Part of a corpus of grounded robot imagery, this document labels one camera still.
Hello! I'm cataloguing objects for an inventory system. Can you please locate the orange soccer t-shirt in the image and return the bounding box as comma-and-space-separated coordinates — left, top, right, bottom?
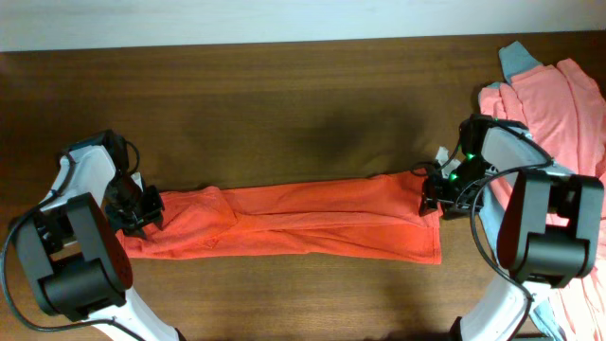
117, 172, 441, 264

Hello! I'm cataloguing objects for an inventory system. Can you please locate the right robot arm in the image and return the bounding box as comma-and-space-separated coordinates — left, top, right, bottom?
419, 115, 604, 341

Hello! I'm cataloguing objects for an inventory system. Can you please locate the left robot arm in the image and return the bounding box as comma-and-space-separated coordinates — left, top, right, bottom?
1, 130, 184, 340

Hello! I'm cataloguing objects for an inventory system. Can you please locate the pink shirt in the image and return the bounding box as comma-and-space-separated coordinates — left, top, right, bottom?
479, 59, 605, 340

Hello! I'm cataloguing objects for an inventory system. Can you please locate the grey shirt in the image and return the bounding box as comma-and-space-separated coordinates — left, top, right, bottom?
479, 42, 564, 341

